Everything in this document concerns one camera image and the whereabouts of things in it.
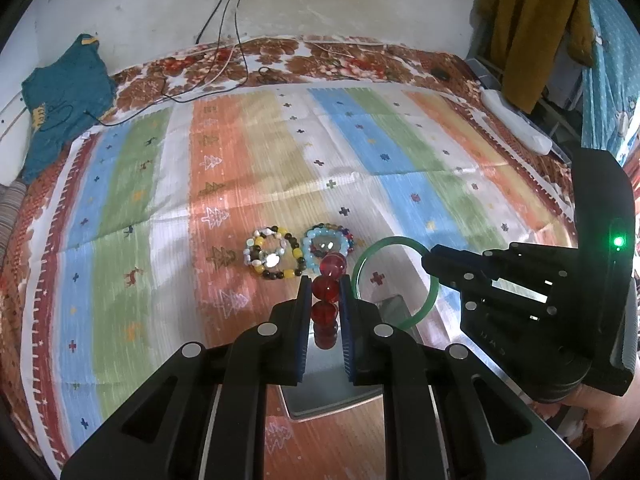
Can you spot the striped printed cloth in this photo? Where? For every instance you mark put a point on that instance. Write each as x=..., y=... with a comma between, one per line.
x=300, y=160

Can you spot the white power strip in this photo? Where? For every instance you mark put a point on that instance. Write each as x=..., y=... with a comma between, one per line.
x=515, y=120

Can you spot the striped pillow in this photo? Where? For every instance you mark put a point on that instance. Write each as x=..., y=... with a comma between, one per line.
x=10, y=215

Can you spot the small black object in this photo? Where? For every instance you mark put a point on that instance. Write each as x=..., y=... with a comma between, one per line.
x=440, y=73

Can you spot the blue patterned curtain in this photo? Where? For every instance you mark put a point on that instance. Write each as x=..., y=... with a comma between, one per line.
x=612, y=60

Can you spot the grey plastic box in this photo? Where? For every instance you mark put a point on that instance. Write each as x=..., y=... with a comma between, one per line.
x=485, y=72

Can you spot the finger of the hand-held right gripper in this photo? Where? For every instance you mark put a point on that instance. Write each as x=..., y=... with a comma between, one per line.
x=450, y=265
x=540, y=260

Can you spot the teal garment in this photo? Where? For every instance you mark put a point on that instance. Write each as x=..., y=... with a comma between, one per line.
x=65, y=90

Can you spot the green jade bangle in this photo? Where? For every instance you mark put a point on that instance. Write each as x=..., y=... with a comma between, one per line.
x=397, y=240

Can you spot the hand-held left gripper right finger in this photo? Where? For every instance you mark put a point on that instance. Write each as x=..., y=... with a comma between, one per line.
x=347, y=340

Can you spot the brown floral bedsheet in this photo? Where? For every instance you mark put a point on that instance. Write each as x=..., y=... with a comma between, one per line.
x=310, y=55

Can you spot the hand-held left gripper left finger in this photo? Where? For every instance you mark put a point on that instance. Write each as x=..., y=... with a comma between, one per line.
x=303, y=330

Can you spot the mustard jacket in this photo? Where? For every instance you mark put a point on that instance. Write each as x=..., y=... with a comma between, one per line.
x=530, y=20

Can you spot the metal tray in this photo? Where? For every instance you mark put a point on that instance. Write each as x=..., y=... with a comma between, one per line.
x=330, y=400

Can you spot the person's right forearm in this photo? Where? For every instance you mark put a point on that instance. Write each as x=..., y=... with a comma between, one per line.
x=610, y=410

